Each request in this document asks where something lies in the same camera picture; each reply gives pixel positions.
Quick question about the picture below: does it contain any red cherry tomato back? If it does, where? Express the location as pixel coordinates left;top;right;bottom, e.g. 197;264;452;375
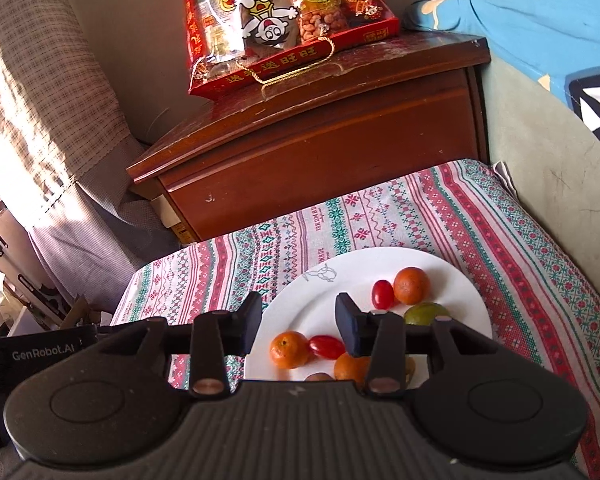
372;280;398;311

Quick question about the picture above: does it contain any red cherry tomato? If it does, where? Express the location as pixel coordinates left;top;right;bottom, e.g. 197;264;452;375
309;335;346;361
372;280;398;311

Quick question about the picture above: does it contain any orange mandarin front cluster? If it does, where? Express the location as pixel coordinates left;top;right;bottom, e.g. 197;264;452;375
334;353;370;389

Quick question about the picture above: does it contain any orange mandarin cluster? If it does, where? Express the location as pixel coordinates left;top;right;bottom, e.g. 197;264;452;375
393;266;431;306
405;356;416;387
334;353;370;389

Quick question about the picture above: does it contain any green lime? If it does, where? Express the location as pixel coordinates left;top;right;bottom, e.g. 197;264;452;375
403;301;451;326

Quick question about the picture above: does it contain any red cherry tomato front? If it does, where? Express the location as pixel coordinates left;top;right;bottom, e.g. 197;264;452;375
309;335;346;361

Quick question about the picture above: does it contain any orange mandarin back cluster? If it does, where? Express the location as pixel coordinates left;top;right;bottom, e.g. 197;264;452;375
393;266;431;306

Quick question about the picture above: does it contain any brown kiwi fruit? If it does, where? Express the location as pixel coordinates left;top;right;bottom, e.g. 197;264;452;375
306;373;332;382

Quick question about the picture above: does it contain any white ceramic plate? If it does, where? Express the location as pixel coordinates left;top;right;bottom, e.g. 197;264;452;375
244;247;493;382

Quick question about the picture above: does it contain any beige folding chair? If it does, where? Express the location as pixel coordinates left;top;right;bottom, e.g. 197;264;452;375
0;209;71;327

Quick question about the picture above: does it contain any brown cardboard box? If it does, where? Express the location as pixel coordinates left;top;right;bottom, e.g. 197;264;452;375
149;194;200;245

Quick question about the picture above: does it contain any patterned red green tablecloth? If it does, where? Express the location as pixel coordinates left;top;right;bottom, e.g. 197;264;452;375
114;159;600;479

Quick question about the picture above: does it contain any checked grey curtain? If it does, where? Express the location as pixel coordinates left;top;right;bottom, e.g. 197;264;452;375
0;0;178;310

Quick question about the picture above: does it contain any dark wooden cabinet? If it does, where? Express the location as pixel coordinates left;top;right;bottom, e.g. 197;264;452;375
129;32;490;240

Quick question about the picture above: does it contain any grey green sofa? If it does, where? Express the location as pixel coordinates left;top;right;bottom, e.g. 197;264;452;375
482;51;600;293

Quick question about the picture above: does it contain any red snack gift bag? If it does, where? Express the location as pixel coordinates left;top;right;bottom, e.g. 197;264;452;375
184;0;400;100

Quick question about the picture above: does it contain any blue cartoon pillow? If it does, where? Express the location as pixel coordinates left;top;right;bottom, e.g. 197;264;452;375
404;0;600;143

